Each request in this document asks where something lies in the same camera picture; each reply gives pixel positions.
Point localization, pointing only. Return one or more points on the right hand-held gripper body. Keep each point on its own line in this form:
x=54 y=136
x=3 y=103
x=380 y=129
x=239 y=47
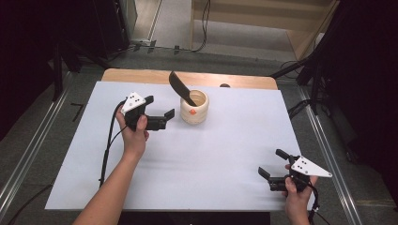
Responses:
x=305 y=168

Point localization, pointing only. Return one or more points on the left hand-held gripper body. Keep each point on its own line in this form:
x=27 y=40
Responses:
x=133 y=103

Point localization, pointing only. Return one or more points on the cream ringed cup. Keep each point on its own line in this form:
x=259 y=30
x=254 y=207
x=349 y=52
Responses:
x=194 y=114

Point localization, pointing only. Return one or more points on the black spatula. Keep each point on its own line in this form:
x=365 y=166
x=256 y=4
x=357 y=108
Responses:
x=180 y=88

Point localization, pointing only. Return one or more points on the person's right hand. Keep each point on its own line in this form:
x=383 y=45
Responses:
x=295 y=203

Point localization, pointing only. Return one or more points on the person's left hand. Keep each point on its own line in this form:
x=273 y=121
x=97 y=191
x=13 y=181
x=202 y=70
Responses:
x=134 y=140

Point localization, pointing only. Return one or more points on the wooden table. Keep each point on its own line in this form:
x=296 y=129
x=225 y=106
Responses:
x=140 y=76

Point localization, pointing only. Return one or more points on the black metal stand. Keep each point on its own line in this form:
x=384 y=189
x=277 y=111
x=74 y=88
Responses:
x=58 y=72
x=313 y=78

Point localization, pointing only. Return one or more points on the dark curtain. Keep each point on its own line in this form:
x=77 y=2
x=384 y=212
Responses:
x=366 y=78
x=28 y=47

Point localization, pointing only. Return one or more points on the wooden shelf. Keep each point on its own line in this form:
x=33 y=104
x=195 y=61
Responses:
x=250 y=22

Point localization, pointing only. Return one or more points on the metal floor rail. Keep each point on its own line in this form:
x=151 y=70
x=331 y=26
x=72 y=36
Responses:
x=331 y=162
x=28 y=156

